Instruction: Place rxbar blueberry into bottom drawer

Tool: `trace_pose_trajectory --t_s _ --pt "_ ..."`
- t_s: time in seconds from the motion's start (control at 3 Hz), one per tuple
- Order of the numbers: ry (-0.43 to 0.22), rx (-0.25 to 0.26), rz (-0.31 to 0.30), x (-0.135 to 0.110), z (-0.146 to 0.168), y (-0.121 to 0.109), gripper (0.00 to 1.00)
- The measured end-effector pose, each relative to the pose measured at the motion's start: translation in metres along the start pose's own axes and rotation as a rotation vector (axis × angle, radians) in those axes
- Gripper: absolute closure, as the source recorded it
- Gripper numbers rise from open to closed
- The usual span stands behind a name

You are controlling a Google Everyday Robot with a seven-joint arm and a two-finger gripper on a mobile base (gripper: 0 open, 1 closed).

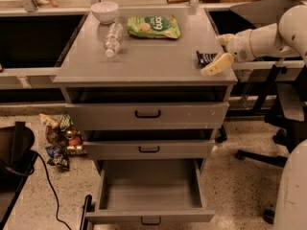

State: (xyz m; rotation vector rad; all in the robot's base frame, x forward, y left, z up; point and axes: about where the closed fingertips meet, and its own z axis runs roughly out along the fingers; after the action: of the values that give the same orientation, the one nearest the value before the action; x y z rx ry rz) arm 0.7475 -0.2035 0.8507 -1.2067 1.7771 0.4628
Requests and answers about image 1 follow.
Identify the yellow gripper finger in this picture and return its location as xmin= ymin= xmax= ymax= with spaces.
xmin=201 ymin=53 xmax=234 ymax=76
xmin=216 ymin=34 xmax=234 ymax=46

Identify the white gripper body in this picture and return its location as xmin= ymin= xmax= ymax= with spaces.
xmin=225 ymin=29 xmax=253 ymax=62

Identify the dark blue rxbar wrapper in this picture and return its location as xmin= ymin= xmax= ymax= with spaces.
xmin=197 ymin=51 xmax=217 ymax=67

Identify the grey top drawer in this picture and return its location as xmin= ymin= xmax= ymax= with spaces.
xmin=66 ymin=87 xmax=228 ymax=130

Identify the grey drawer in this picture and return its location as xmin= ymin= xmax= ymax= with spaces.
xmin=83 ymin=129 xmax=215 ymax=160
xmin=66 ymin=87 xmax=228 ymax=130
xmin=85 ymin=159 xmax=214 ymax=225

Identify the grey drawer cabinet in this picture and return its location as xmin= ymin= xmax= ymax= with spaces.
xmin=52 ymin=6 xmax=239 ymax=165

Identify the grey middle drawer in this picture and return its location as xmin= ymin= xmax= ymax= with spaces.
xmin=83 ymin=129 xmax=215 ymax=160

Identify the grey bottom drawer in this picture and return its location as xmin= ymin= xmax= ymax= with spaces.
xmin=85 ymin=159 xmax=214 ymax=225

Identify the wooden stick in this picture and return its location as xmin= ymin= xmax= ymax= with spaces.
xmin=166 ymin=0 xmax=189 ymax=4

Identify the green snack chip bag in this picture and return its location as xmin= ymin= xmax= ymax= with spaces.
xmin=128 ymin=15 xmax=181 ymax=39

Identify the clear plastic water bottle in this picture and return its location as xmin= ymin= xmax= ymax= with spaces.
xmin=104 ymin=22 xmax=123 ymax=58

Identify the white bowl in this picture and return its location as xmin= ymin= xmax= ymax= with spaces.
xmin=90 ymin=2 xmax=119 ymax=24

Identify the pile of snacks on floor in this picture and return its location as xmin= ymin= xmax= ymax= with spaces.
xmin=39 ymin=114 xmax=85 ymax=155

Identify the blue snack bag on floor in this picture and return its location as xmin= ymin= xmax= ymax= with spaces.
xmin=45 ymin=145 xmax=69 ymax=170

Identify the black cable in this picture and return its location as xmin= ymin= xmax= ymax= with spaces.
xmin=35 ymin=150 xmax=73 ymax=230

